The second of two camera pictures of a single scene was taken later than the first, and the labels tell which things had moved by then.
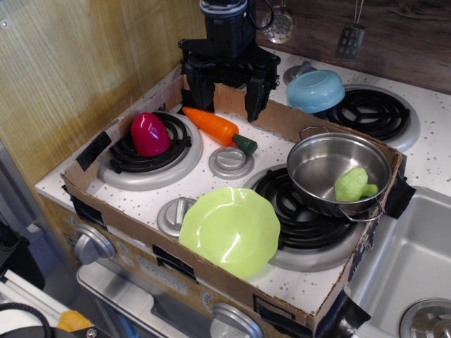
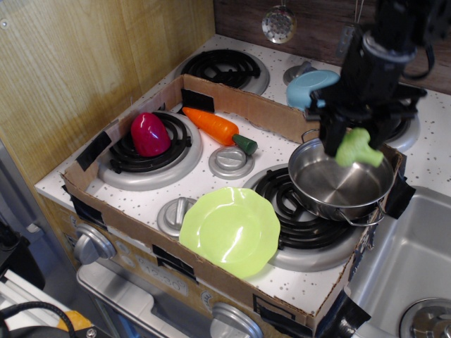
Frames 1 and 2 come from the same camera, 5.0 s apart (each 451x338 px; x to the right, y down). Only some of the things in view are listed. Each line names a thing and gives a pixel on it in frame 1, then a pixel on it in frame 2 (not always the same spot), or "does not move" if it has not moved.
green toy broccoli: [353, 184] -> [354, 148]
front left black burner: [125, 167] does not move
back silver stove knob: [292, 72] does not move
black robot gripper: [230, 47] -> [371, 96]
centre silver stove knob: [230, 163] does not move
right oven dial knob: [228, 322] does not move
